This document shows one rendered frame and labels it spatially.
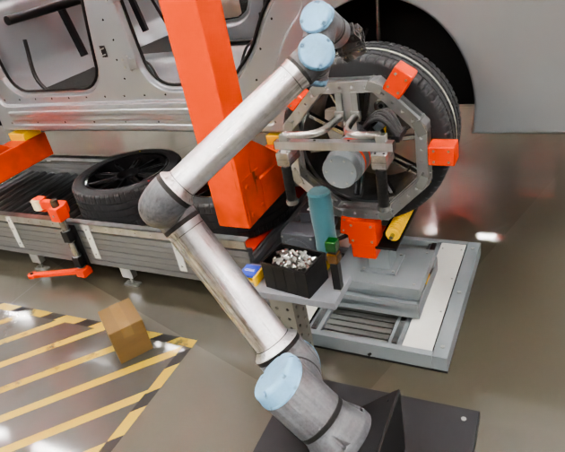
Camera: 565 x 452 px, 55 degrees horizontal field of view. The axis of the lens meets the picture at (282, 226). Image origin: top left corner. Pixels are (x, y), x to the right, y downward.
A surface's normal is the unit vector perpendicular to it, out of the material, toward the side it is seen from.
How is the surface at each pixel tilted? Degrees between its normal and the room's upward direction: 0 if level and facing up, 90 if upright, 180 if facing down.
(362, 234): 90
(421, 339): 0
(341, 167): 90
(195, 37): 90
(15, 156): 90
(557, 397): 0
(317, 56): 64
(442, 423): 0
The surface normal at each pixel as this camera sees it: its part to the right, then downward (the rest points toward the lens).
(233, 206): -0.43, 0.51
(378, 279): -0.18, -0.85
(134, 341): 0.51, 0.35
